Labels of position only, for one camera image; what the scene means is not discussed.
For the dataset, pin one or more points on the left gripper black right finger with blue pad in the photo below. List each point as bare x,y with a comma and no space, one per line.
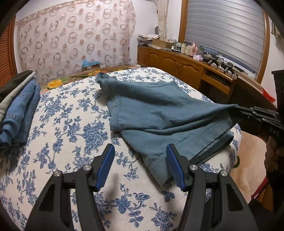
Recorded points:
214,201

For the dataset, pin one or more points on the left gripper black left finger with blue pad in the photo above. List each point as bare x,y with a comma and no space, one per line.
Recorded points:
52,210

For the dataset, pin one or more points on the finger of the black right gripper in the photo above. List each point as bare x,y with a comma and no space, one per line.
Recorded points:
255,114

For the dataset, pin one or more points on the teal blue pants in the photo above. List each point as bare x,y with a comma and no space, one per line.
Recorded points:
151,115

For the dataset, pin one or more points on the person's right hand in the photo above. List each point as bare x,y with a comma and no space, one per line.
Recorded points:
272,155

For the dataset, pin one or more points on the wooden sideboard cabinet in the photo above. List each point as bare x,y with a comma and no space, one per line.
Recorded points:
209,80

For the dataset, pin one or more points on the blue floral white bedspread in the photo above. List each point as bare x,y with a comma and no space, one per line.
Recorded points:
69,128

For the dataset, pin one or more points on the grey window blind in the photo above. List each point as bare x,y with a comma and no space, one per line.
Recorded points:
234,29

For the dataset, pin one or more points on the pink bottle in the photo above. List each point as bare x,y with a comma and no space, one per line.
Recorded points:
194,49

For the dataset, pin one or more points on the folded blue denim jeans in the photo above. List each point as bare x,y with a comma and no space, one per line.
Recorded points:
17,121

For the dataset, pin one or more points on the cardboard box on cabinet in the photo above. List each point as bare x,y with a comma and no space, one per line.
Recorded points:
162,44

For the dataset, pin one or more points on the colourful flower blanket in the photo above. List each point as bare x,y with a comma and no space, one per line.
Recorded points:
82,75

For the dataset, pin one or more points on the folded dark olive garment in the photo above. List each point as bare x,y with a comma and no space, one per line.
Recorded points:
13,83

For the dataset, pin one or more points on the folded grey garment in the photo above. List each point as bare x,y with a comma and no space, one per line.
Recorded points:
8,99

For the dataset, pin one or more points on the stack of papers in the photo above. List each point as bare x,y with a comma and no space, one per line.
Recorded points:
146,39

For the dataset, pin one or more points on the wooden louvered wardrobe door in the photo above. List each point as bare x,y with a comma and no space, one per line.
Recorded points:
7,60

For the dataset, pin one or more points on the beige side curtain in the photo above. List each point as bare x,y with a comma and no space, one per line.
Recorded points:
162,13

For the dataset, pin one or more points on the box with blue cloth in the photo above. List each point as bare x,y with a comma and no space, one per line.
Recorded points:
88,65

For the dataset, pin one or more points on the circle patterned curtain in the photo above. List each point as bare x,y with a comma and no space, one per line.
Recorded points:
54,37

